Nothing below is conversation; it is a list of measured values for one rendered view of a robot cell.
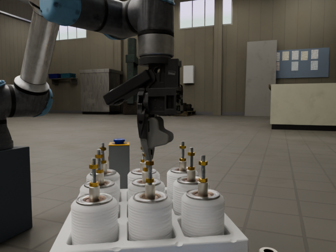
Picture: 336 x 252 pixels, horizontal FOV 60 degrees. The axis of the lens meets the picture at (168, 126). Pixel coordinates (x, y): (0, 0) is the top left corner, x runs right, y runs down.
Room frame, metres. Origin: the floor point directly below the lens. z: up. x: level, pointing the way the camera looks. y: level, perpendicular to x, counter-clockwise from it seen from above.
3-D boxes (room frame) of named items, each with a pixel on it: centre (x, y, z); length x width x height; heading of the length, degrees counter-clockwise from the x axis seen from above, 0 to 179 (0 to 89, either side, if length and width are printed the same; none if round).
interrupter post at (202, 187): (0.64, -0.08, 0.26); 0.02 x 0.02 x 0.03
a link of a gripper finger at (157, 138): (0.60, 0.03, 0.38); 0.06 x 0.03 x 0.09; 76
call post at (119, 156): (1.01, 0.17, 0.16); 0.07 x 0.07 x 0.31; 8
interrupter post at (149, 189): (0.62, 0.04, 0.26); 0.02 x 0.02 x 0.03
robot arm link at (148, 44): (0.62, 0.02, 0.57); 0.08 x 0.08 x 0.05
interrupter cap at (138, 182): (0.74, 0.06, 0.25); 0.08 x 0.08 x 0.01
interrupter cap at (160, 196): (0.62, 0.04, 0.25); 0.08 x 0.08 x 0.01
